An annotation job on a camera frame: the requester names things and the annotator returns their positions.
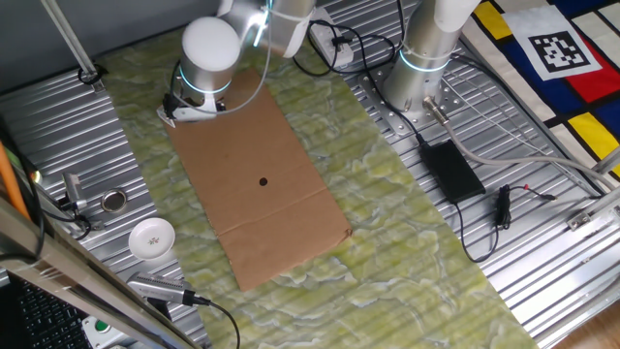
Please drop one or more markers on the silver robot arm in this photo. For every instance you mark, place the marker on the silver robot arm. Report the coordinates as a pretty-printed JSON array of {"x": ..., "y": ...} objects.
[{"x": 210, "y": 48}]

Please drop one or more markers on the green marble pattern mat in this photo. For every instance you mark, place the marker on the green marble pattern mat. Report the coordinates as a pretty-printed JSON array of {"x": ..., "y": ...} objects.
[{"x": 363, "y": 218}]

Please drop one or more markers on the brown cardboard sheet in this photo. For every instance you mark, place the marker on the brown cardboard sheet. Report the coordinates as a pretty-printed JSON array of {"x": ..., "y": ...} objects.
[{"x": 252, "y": 218}]

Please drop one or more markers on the black power adapter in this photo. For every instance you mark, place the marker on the black power adapter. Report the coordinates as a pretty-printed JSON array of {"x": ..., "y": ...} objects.
[{"x": 453, "y": 172}]

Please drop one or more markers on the white power strip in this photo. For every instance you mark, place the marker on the white power strip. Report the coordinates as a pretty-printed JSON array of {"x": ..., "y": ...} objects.
[{"x": 322, "y": 29}]

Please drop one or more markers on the white ceramic flower dish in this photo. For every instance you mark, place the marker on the white ceramic flower dish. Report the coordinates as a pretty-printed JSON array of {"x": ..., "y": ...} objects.
[{"x": 151, "y": 238}]

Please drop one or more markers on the silver ribbed device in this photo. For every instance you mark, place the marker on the silver ribbed device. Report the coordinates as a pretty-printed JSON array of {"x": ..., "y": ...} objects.
[{"x": 155, "y": 288}]

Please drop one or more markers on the small round steel dish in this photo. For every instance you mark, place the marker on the small round steel dish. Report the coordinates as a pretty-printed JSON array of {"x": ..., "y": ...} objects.
[{"x": 114, "y": 200}]

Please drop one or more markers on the grey green button box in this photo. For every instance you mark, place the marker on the grey green button box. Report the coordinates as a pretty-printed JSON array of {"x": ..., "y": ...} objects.
[{"x": 104, "y": 332}]

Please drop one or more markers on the grey metal rod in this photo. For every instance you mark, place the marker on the grey metal rod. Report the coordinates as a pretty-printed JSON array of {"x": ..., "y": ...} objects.
[{"x": 68, "y": 39}]

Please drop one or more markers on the white fiducial tag sheet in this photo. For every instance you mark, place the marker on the white fiducial tag sheet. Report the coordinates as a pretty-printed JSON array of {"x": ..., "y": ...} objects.
[{"x": 557, "y": 43}]

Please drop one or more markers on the coloured block pattern board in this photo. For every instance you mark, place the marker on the coloured block pattern board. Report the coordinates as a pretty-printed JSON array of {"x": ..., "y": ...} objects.
[{"x": 591, "y": 87}]

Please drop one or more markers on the orange pole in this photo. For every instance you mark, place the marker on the orange pole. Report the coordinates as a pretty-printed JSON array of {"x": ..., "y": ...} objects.
[{"x": 9, "y": 179}]

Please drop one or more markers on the black keyboard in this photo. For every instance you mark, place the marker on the black keyboard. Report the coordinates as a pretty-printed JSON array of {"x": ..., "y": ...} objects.
[{"x": 43, "y": 320}]

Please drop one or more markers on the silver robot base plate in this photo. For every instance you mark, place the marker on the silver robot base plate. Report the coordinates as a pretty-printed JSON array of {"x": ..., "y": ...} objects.
[{"x": 387, "y": 116}]

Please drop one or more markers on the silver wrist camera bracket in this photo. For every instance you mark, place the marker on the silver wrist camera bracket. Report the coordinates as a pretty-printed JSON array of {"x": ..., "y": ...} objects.
[{"x": 194, "y": 112}]

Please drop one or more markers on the aluminium frame bar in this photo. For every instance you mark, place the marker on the aluminium frame bar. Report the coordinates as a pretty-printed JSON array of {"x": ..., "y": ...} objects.
[{"x": 72, "y": 276}]

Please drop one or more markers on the aluminium profile rail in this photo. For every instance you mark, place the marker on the aluminium profile rail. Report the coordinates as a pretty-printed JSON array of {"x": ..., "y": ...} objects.
[{"x": 596, "y": 208}]

